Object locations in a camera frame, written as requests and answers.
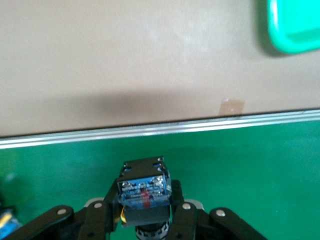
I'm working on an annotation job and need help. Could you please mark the green push button switch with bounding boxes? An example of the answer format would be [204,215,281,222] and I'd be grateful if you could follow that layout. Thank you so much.
[116,156,175,240]

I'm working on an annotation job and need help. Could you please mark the green plastic tray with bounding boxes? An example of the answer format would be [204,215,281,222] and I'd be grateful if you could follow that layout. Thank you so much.
[266,0,320,55]

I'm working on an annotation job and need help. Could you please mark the green conveyor belt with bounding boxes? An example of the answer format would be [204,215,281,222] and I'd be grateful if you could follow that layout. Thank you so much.
[0,108,320,240]

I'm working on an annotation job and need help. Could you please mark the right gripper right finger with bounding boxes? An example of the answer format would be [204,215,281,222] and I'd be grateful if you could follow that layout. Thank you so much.
[167,179,268,240]

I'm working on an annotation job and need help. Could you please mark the clear tape piece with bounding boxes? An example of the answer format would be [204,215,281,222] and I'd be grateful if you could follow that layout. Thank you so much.
[219,99,245,118]

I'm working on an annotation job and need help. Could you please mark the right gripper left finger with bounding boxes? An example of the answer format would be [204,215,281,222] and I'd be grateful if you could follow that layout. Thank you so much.
[14,178,123,240]

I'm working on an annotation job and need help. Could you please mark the yellow mushroom push button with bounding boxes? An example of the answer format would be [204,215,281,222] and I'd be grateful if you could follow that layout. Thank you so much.
[0,197,23,236]

